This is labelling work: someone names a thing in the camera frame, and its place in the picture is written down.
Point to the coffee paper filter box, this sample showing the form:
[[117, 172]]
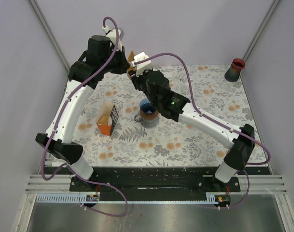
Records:
[[107, 118]]

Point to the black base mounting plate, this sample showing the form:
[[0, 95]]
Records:
[[201, 179]]

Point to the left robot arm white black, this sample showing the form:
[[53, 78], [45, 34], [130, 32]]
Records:
[[104, 54]]

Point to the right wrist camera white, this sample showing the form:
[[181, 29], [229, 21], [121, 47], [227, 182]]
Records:
[[141, 62]]

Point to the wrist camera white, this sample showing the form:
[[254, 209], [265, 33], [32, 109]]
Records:
[[141, 62], [111, 34]]

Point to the blue plastic cone dripper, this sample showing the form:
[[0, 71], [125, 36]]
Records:
[[146, 106]]

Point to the dark mug red rim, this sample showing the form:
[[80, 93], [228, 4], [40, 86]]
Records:
[[233, 73]]

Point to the brown paper coffee filter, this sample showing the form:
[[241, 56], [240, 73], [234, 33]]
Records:
[[132, 69]]

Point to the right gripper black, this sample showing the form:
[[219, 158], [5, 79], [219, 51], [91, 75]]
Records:
[[136, 79]]

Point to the floral pattern table mat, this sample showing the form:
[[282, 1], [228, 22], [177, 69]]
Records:
[[169, 143]]

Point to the white slotted cable duct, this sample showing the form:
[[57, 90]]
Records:
[[99, 198]]

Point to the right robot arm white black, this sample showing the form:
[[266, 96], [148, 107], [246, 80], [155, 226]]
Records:
[[239, 141]]

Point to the glass coffee server carafe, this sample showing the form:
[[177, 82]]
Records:
[[147, 123]]

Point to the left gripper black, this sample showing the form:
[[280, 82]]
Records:
[[124, 64]]

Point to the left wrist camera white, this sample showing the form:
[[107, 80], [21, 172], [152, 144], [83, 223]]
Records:
[[111, 34]]

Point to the aluminium rail frame front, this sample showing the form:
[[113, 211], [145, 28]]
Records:
[[259, 184]]

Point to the wooden dripper ring holder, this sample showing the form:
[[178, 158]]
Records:
[[149, 116]]

